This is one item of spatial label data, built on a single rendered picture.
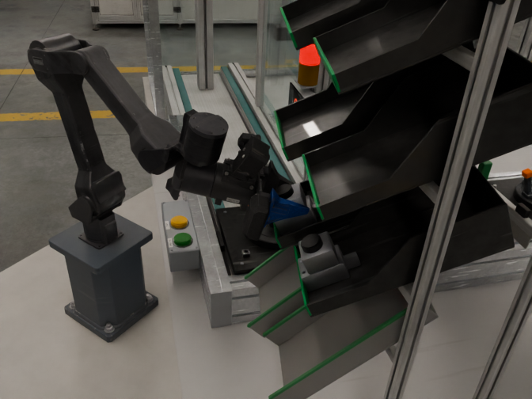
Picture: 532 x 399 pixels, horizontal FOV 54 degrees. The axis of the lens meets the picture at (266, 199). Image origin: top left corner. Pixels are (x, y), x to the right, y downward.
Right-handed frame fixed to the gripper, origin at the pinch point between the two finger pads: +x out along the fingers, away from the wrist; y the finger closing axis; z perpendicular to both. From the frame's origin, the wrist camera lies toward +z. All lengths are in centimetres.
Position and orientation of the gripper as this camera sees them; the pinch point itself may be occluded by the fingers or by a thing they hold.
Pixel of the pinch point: (286, 197)
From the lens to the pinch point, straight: 83.9
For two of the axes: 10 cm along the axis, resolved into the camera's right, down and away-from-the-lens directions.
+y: -0.1, -5.7, 8.2
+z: 2.9, -7.9, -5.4
